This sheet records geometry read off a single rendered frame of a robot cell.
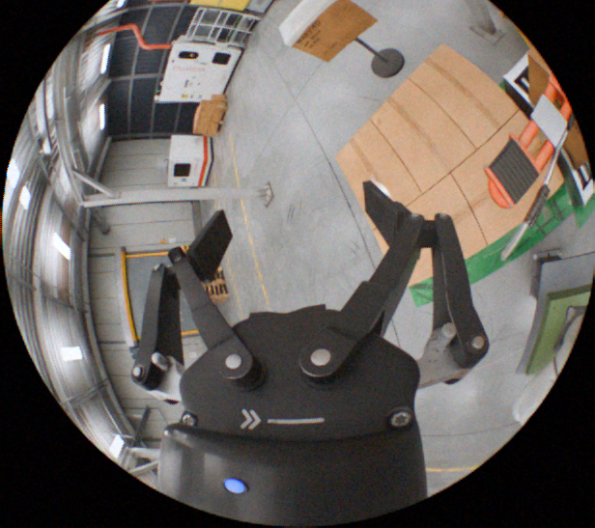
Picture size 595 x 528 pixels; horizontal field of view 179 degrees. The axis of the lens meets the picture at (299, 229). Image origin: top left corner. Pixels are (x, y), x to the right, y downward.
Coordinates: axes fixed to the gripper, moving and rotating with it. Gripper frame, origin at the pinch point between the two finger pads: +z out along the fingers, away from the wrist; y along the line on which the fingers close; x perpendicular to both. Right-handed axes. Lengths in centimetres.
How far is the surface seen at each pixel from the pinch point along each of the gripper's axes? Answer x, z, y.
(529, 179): 0.9, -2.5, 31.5
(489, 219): -36, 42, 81
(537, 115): 10.6, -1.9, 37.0
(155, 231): -238, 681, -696
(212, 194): -59, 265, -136
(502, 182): -0.8, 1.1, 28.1
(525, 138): 6.2, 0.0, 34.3
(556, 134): 8.7, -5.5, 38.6
